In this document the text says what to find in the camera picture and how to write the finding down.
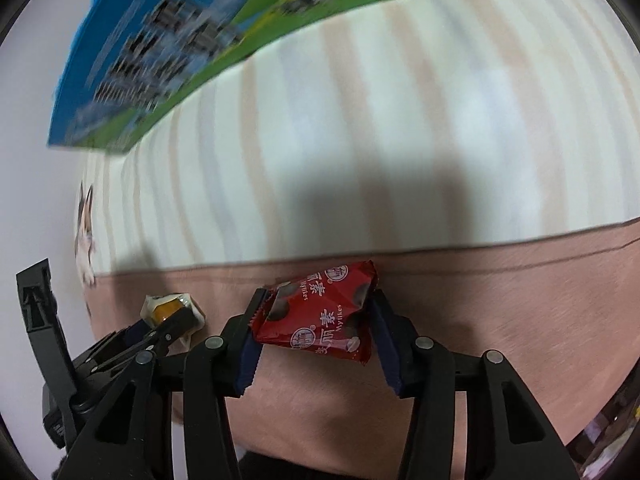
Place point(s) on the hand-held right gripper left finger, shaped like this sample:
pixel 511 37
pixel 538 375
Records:
pixel 247 360

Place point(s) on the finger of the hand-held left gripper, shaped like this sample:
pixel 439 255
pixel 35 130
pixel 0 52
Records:
pixel 42 320
pixel 150 337

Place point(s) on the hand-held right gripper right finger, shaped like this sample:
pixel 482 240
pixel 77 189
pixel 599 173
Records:
pixel 389 355

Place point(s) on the egg yolk pastry clear wrapper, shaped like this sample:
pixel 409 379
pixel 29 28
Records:
pixel 170 310

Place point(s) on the red chocolate snack packet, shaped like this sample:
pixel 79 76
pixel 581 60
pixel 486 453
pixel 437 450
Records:
pixel 320 312

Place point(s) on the printed cat blanket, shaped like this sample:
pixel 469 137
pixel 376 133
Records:
pixel 400 160

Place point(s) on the blue green milk carton box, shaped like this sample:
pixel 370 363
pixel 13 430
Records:
pixel 200 40

